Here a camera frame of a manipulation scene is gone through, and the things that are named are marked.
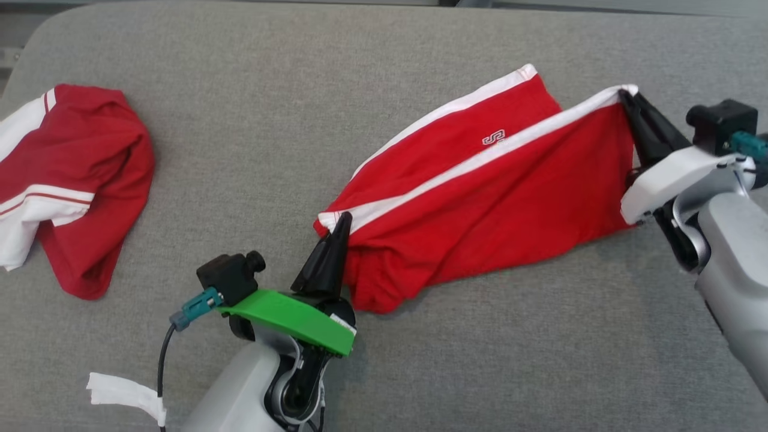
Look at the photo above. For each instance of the red shorts with white stripe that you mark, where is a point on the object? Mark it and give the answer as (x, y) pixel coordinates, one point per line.
(480, 204)

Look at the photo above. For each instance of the red and white shirt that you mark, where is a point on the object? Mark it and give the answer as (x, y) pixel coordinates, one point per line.
(90, 156)

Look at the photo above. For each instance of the teal camera connector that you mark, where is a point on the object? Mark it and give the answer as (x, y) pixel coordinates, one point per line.
(750, 145)
(198, 307)

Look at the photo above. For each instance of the teal right camera connector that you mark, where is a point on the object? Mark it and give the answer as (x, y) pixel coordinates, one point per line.
(750, 145)

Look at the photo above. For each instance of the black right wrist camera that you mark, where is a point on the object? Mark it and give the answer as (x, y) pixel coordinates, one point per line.
(720, 123)

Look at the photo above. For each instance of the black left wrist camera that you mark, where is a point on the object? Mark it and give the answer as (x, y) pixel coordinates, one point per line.
(228, 276)

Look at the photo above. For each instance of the teal left camera connector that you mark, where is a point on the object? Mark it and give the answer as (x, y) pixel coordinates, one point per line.
(198, 307)

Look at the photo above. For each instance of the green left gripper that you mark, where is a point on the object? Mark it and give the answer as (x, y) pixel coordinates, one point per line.
(294, 318)

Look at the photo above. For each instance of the white tape label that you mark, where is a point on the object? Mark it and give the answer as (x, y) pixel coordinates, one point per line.
(123, 393)

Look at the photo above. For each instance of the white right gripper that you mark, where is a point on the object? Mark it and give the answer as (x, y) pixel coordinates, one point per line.
(666, 180)

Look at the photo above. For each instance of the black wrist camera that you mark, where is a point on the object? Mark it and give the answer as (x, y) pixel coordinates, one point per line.
(720, 123)
(228, 276)

